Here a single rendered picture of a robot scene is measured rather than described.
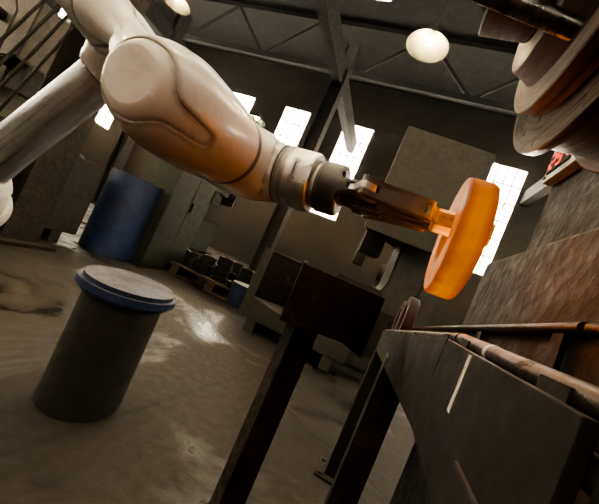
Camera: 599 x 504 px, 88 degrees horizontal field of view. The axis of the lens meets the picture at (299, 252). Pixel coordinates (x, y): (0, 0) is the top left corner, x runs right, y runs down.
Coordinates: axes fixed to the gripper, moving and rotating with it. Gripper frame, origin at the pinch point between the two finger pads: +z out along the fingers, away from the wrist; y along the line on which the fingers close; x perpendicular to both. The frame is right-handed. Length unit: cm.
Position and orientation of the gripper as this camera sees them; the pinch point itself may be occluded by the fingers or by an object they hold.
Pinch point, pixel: (461, 227)
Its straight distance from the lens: 45.6
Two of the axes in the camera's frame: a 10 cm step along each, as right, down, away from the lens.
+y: -2.5, -1.5, -9.6
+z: 9.0, 3.3, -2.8
